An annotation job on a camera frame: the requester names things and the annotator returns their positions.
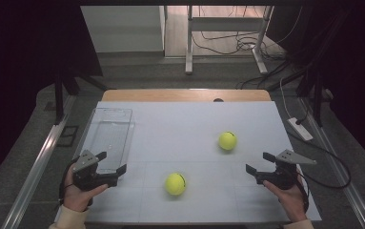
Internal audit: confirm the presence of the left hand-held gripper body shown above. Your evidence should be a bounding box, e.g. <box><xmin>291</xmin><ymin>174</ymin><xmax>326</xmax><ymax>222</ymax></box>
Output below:
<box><xmin>71</xmin><ymin>149</ymin><xmax>109</xmax><ymax>193</ymax></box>

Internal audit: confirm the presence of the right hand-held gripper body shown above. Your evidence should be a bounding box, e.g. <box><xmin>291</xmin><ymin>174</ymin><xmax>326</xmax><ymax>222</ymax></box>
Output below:
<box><xmin>262</xmin><ymin>149</ymin><xmax>317</xmax><ymax>191</ymax></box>

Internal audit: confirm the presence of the clear plastic container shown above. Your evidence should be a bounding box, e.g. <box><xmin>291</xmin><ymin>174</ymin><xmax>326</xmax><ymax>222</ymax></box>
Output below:
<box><xmin>74</xmin><ymin>107</ymin><xmax>136</xmax><ymax>179</ymax></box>

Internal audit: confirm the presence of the yellow tennis ball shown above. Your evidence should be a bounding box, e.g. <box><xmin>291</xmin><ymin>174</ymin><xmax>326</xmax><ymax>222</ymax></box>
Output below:
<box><xmin>217</xmin><ymin>131</ymin><xmax>238</xmax><ymax>152</ymax></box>
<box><xmin>164</xmin><ymin>172</ymin><xmax>187</xmax><ymax>197</ymax></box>

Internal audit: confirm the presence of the person's right hand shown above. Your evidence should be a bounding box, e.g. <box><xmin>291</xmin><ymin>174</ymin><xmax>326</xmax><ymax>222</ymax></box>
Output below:
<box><xmin>262</xmin><ymin>179</ymin><xmax>309</xmax><ymax>223</ymax></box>

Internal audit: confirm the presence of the person's left hand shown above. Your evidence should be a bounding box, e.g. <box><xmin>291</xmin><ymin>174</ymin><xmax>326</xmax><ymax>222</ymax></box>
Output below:
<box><xmin>63</xmin><ymin>163</ymin><xmax>110</xmax><ymax>213</ymax></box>

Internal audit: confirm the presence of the white power strip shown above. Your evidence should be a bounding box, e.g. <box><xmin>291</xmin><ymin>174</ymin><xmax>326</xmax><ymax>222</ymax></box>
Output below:
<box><xmin>286</xmin><ymin>116</ymin><xmax>314</xmax><ymax>142</ymax></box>

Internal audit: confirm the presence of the black metal stand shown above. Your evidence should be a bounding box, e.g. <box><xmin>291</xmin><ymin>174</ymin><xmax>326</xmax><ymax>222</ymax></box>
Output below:
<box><xmin>295</xmin><ymin>61</ymin><xmax>327</xmax><ymax>128</ymax></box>
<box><xmin>53</xmin><ymin>70</ymin><xmax>111</xmax><ymax>126</ymax></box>

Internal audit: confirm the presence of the white table mat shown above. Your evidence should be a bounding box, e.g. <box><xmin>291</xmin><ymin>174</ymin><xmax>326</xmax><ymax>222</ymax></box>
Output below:
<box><xmin>54</xmin><ymin>100</ymin><xmax>322</xmax><ymax>223</ymax></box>

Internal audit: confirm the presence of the wooden table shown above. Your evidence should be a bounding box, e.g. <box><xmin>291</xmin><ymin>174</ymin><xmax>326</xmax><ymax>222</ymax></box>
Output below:
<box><xmin>101</xmin><ymin>89</ymin><xmax>273</xmax><ymax>103</ymax></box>

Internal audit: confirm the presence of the dark curtain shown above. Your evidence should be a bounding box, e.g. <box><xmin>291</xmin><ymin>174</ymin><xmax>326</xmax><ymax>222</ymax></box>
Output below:
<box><xmin>267</xmin><ymin>0</ymin><xmax>365</xmax><ymax>176</ymax></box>
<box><xmin>0</xmin><ymin>0</ymin><xmax>104</xmax><ymax>194</ymax></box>

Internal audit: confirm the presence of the white panel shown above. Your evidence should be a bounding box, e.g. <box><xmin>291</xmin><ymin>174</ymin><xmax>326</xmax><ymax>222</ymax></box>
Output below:
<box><xmin>80</xmin><ymin>5</ymin><xmax>166</xmax><ymax>53</ymax></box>

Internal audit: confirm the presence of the black floor frame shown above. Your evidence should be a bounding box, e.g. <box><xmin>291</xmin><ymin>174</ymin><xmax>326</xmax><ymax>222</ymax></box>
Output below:
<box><xmin>56</xmin><ymin>125</ymin><xmax>80</xmax><ymax>148</ymax></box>

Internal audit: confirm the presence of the metal floor rail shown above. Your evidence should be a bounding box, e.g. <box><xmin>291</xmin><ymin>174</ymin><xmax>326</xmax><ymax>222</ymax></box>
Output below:
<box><xmin>1</xmin><ymin>94</ymin><xmax>78</xmax><ymax>229</ymax></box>
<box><xmin>298</xmin><ymin>96</ymin><xmax>365</xmax><ymax>229</ymax></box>

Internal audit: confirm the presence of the white power cord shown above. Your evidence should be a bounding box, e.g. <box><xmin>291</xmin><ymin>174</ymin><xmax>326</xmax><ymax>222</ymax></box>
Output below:
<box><xmin>279</xmin><ymin>77</ymin><xmax>294</xmax><ymax>119</ymax></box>

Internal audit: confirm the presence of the long black gripper cable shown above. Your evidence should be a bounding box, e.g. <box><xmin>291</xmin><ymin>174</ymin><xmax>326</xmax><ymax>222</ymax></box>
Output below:
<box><xmin>286</xmin><ymin>130</ymin><xmax>352</xmax><ymax>190</ymax></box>

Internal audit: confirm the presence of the tangle of thin floor cables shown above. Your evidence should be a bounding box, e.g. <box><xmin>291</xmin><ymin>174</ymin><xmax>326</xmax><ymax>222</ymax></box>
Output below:
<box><xmin>191</xmin><ymin>5</ymin><xmax>303</xmax><ymax>62</ymax></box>

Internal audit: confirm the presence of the white desk frame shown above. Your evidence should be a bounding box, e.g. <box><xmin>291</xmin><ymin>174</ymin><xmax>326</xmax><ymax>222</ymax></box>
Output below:
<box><xmin>184</xmin><ymin>5</ymin><xmax>274</xmax><ymax>76</ymax></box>

